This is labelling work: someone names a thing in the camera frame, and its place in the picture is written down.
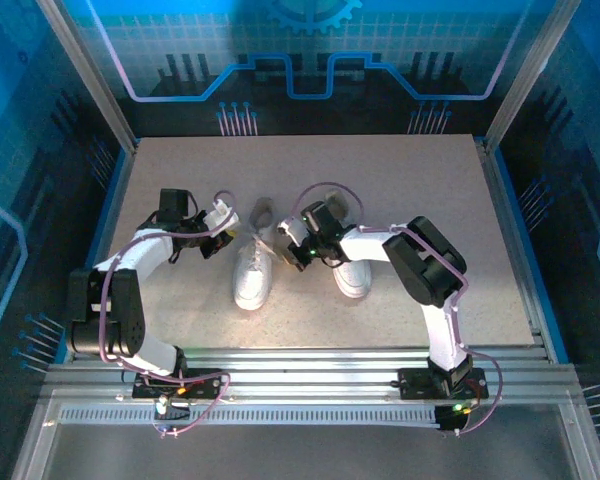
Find white shoelace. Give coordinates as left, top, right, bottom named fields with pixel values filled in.
left=242, top=224, right=287, bottom=269

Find white sneaker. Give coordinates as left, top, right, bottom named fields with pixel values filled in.
left=324, top=187, right=374, bottom=300
left=233, top=197, right=276, bottom=311

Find small black controller board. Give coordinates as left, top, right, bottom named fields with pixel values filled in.
left=435, top=404, right=474, bottom=432
left=153, top=396, right=192, bottom=422

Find grey metal bench panel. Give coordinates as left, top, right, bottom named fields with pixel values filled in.
left=9, top=389, right=600, bottom=480

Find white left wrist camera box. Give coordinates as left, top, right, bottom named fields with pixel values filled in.
left=203, top=198, right=240, bottom=232

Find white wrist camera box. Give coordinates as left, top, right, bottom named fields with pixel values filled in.
left=277, top=217, right=309, bottom=247
left=203, top=198, right=240, bottom=232

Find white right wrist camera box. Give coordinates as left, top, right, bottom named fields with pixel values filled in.
left=277, top=217, right=309, bottom=247

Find aluminium frame rails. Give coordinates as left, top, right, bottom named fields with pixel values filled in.
left=42, top=346, right=581, bottom=407

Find slotted grey cable duct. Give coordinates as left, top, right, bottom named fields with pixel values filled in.
left=58, top=405, right=441, bottom=427

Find aluminium corner post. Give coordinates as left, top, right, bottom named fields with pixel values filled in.
left=483, top=0, right=585, bottom=154
left=35, top=0, right=140, bottom=154

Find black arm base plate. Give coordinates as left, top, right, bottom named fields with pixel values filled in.
left=398, top=367, right=490, bottom=401
left=132, top=368, right=224, bottom=400

